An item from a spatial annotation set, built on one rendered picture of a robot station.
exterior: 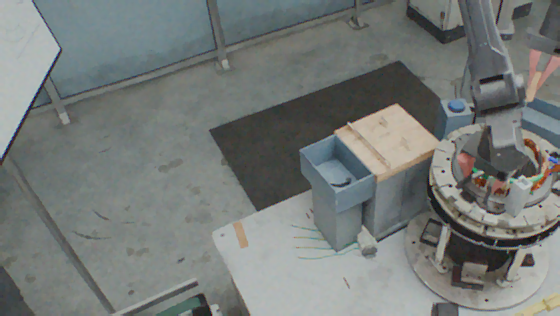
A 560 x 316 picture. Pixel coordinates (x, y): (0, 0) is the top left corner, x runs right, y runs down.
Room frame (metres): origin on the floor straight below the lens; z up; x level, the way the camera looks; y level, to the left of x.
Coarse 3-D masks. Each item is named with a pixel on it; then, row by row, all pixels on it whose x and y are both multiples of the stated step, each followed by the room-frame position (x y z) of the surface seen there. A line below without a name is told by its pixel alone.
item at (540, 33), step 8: (552, 8) 0.84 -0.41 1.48; (552, 16) 0.83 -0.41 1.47; (544, 24) 0.83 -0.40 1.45; (552, 24) 0.82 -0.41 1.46; (528, 32) 0.83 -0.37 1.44; (536, 32) 0.84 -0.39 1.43; (544, 32) 0.82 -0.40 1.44; (552, 32) 0.81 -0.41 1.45; (544, 40) 0.81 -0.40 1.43; (552, 40) 0.80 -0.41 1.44
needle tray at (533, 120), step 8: (528, 104) 1.11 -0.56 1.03; (536, 104) 1.09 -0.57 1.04; (544, 104) 1.08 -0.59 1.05; (552, 104) 1.07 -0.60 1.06; (528, 112) 1.08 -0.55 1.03; (536, 112) 1.08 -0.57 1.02; (544, 112) 1.08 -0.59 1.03; (552, 112) 1.06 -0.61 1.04; (528, 120) 1.00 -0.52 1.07; (536, 120) 1.05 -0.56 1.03; (544, 120) 1.05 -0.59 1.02; (552, 120) 1.05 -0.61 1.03; (528, 128) 1.00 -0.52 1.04; (536, 128) 0.99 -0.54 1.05; (544, 128) 0.97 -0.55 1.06; (552, 128) 1.02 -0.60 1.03; (544, 136) 0.97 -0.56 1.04; (552, 136) 0.96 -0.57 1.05; (552, 144) 0.95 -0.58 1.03
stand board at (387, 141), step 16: (384, 112) 1.05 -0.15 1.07; (400, 112) 1.05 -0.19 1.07; (368, 128) 0.99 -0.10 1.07; (384, 128) 0.99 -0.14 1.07; (400, 128) 0.98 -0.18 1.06; (416, 128) 0.98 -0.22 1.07; (352, 144) 0.93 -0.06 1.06; (384, 144) 0.93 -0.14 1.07; (400, 144) 0.93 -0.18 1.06; (416, 144) 0.92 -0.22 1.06; (432, 144) 0.92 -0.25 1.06; (368, 160) 0.87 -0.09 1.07; (400, 160) 0.87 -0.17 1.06; (416, 160) 0.88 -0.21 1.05; (384, 176) 0.83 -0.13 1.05
